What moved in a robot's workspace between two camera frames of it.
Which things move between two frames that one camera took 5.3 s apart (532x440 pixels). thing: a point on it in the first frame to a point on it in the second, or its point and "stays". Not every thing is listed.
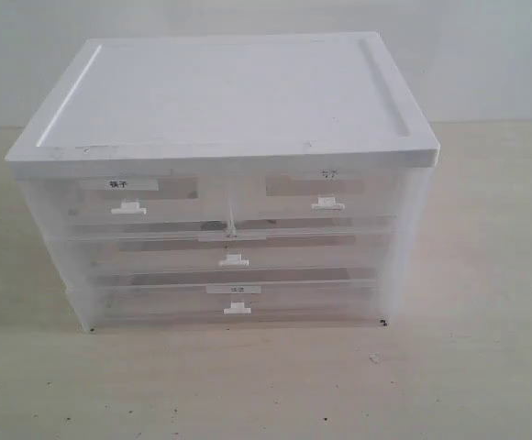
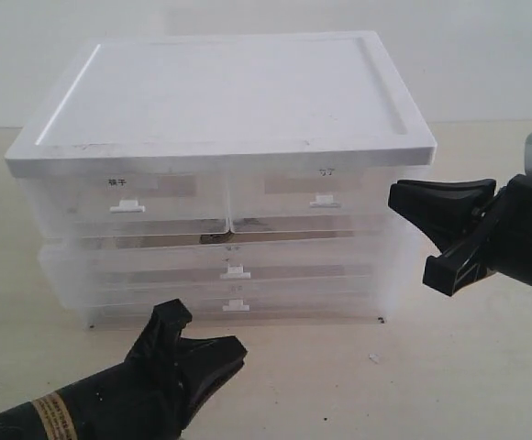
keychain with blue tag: [212, 225] to [214, 238]
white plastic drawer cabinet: [230, 181] stays
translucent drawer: [233, 304] stays
